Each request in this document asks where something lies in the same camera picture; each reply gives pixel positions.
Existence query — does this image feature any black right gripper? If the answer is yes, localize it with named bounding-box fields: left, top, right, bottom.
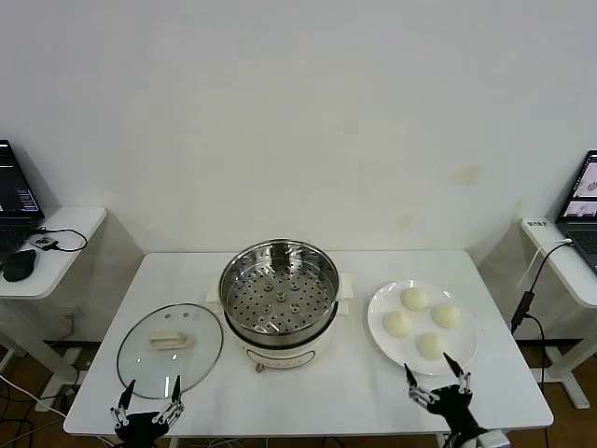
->
left=403, top=353, right=489, bottom=442

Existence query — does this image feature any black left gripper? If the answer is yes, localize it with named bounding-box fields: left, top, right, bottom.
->
left=110, top=375, right=186, bottom=448

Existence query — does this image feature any white steamed baozi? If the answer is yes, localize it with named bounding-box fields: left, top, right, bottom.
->
left=430, top=303, right=464, bottom=329
left=382, top=310, right=413, bottom=338
left=415, top=331, right=447, bottom=361
left=400, top=287, right=430, bottom=312

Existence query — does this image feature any glass lid with cream handle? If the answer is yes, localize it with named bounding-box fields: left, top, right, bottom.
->
left=116, top=302, right=224, bottom=400

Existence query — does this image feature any stainless steel steamer basket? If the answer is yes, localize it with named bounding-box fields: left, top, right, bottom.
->
left=218, top=239, right=340, bottom=338

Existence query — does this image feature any white round plate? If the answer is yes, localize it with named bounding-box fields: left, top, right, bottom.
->
left=367, top=278, right=479, bottom=377

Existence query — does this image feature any floor power strip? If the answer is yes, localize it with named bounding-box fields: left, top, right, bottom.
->
left=55, top=357, right=92, bottom=407

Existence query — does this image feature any cream white electric cooker base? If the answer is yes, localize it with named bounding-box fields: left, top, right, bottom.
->
left=205, top=272, right=356, bottom=375

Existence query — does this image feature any white side desk with mouse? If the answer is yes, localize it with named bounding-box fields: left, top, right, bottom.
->
left=0, top=206, right=108, bottom=412

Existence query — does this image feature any black computer mouse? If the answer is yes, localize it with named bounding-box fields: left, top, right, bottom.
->
left=2, top=248, right=37, bottom=283

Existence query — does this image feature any grey laptop with light screen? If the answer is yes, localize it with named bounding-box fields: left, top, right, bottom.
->
left=554, top=149, right=597, bottom=274

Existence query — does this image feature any black laptop with dark screen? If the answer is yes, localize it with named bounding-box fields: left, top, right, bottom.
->
left=0, top=139, right=47, bottom=257

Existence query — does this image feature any black cable with adapter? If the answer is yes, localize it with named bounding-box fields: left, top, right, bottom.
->
left=510, top=240, right=574, bottom=384

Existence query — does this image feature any white laptop cable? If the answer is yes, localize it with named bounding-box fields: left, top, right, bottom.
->
left=517, top=237, right=574, bottom=293

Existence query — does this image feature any black cable on side desk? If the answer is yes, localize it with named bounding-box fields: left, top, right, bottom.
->
left=35, top=226, right=89, bottom=254

